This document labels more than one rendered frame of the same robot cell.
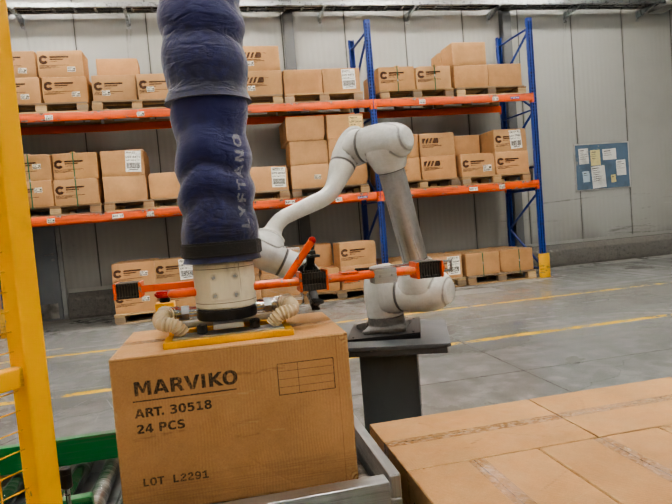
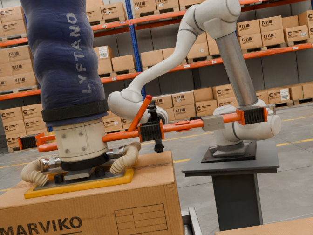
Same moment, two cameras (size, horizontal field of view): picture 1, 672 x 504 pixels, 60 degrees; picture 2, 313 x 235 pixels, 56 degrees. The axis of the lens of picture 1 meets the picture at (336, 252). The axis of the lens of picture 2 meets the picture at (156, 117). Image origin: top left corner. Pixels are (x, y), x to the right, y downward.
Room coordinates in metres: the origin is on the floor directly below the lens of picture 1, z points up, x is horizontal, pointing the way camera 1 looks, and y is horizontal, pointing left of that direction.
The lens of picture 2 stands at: (0.72, -0.18, 1.24)
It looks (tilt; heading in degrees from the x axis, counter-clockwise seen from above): 7 degrees down; 13
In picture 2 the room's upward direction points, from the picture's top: 10 degrees counter-clockwise
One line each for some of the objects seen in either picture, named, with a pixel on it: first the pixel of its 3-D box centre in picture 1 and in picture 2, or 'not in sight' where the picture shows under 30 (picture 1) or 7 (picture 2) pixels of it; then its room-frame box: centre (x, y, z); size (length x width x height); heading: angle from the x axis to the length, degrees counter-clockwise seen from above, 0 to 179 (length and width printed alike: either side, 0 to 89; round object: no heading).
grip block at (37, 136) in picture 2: (129, 289); (32, 141); (1.86, 0.67, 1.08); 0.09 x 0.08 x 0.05; 11
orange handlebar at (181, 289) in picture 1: (289, 278); (139, 127); (1.82, 0.15, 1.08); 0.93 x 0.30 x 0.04; 101
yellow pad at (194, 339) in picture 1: (229, 330); (80, 178); (1.57, 0.30, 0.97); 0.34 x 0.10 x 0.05; 101
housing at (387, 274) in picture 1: (382, 274); (212, 122); (1.75, -0.13, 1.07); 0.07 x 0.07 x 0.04; 11
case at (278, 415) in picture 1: (237, 400); (101, 226); (1.67, 0.32, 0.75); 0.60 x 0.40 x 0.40; 101
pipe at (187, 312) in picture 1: (227, 311); (85, 159); (1.66, 0.32, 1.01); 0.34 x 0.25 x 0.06; 101
